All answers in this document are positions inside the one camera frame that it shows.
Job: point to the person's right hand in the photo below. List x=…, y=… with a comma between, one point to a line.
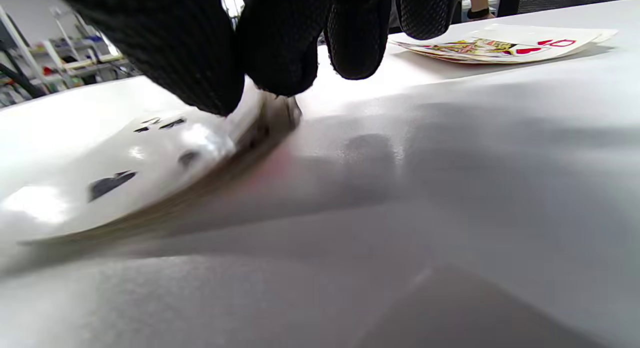
x=200, y=38

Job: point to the pile of spade playing cards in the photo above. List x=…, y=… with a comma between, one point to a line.
x=150, y=158

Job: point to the queen of hearts playing card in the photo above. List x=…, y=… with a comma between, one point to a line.
x=500, y=47

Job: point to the white metal shelf rack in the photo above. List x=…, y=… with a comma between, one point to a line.
x=80, y=58

